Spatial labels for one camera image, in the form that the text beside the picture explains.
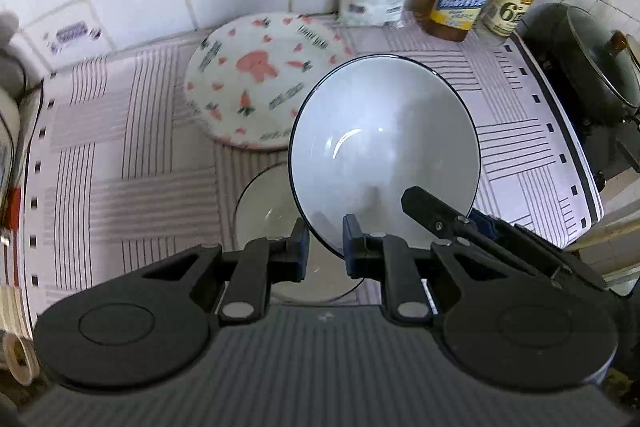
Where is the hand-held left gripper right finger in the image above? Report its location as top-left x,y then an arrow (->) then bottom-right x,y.
341,214 -> 548,325

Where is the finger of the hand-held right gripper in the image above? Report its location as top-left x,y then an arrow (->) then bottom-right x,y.
470,212 -> 505,244
402,187 -> 506,258

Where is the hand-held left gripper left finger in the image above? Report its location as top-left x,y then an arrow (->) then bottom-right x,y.
141,217 -> 312,325

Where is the white bowl with dark rim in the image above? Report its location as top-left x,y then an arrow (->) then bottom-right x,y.
288,53 -> 482,260
234,162 -> 368,304

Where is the white carrot print plate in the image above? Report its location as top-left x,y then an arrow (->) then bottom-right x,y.
182,12 -> 357,151

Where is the black gas stove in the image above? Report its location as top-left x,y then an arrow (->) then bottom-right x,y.
575,107 -> 640,208

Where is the glass pot lid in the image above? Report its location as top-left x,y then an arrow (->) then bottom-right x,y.
565,7 -> 640,110

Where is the dark cooking pot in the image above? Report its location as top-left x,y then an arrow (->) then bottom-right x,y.
515,3 -> 640,128

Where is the striped white table cover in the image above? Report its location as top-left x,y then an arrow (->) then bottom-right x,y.
17,14 -> 603,348

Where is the beige tape roll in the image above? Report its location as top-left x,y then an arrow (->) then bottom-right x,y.
2,334 -> 38,383

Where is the red patterned cloth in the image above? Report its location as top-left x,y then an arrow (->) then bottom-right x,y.
0,187 -> 23,338

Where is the white kitchen appliance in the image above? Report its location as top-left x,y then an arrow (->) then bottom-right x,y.
0,9 -> 28,228

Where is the blue white wall sticker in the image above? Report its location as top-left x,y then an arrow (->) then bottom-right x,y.
42,21 -> 103,54

